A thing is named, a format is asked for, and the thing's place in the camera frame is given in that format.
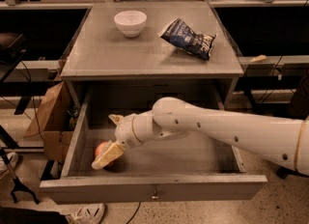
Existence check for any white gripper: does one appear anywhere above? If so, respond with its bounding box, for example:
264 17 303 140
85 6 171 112
91 111 191 171

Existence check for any red apple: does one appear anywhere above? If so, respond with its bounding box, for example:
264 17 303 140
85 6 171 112
94 141 118 168

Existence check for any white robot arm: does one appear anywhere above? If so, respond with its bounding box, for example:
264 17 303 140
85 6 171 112
92 98 309 176

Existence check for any metal drawer knob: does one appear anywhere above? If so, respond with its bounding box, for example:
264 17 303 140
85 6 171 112
151 190 160 201

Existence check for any grey open drawer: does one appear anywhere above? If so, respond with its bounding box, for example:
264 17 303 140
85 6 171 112
41 85 267 204

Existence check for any grey cabinet counter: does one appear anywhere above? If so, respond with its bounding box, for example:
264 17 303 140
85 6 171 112
62 1 243 103

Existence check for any brown cardboard box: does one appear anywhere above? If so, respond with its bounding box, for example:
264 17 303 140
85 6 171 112
24 82 73 161

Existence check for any white sneaker front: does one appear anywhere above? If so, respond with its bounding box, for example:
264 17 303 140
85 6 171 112
66 204 105 224

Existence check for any black tripod stand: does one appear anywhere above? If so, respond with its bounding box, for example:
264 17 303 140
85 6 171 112
0 147 40 205

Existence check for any white ceramic bowl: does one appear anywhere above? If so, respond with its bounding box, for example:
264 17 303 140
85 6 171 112
114 11 147 38

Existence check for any blue chip bag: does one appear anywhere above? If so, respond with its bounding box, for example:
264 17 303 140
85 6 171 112
158 18 216 61

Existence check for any black chair at left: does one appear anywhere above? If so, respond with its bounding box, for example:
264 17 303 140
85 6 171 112
0 33 25 83

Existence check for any yellow foam scrap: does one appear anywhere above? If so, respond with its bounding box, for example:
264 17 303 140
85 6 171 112
250 55 267 63

